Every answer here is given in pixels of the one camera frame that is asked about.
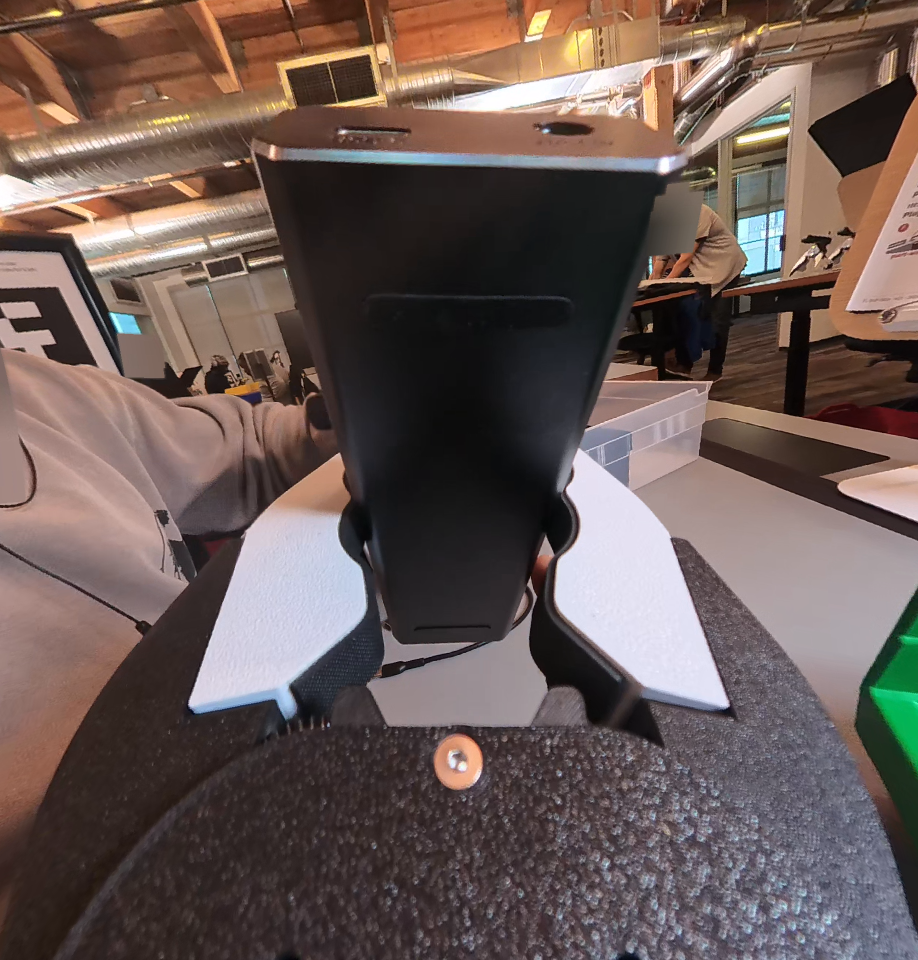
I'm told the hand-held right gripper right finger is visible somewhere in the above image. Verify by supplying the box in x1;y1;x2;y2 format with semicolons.
530;448;732;745

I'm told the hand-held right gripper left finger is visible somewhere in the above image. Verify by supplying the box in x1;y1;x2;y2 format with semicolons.
187;452;389;715

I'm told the black usb cable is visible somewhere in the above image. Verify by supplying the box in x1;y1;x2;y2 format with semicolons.
380;585;539;680

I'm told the person's left forearm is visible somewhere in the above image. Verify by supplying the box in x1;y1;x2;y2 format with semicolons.
1;348;340;541

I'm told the clear plastic bin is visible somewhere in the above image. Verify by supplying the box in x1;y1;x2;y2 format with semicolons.
579;378;714;492

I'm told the green plastic bin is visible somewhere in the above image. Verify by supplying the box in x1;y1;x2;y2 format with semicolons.
855;576;918;807

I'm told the white sheet stand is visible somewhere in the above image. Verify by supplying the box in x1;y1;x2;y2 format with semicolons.
837;459;918;530

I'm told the red bag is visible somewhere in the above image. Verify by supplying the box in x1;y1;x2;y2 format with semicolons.
807;402;918;445

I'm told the wooden office desk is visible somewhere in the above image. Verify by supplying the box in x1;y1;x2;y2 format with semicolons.
631;268;843;417

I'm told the black and white marker board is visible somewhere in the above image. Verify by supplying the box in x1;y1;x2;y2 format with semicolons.
0;231;123;376

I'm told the white instruction sheet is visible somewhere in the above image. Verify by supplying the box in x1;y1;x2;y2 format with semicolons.
845;93;918;333

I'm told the instruction sheet on stand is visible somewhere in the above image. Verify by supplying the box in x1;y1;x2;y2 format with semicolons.
807;75;918;384

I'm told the ceiling vent grille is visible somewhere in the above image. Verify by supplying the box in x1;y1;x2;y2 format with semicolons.
277;46;389;110

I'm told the thin black earphone cable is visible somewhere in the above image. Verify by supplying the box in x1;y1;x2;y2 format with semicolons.
0;438;153;635

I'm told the silver ventilation duct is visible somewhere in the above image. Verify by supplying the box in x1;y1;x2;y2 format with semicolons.
1;15;745;174

